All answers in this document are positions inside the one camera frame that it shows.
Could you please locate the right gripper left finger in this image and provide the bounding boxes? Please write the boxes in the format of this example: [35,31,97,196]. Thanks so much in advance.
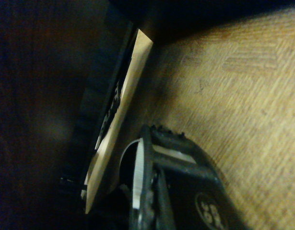
[129,124,162,230]

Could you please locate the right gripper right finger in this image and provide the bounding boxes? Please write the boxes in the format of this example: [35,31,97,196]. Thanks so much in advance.
[150,124,224,190]

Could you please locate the black shoe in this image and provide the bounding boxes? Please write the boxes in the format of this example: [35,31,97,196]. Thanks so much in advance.
[87,139,144,230]

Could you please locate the brown shoe rack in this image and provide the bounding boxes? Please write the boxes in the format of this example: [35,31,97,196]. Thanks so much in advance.
[0,0,295,230]

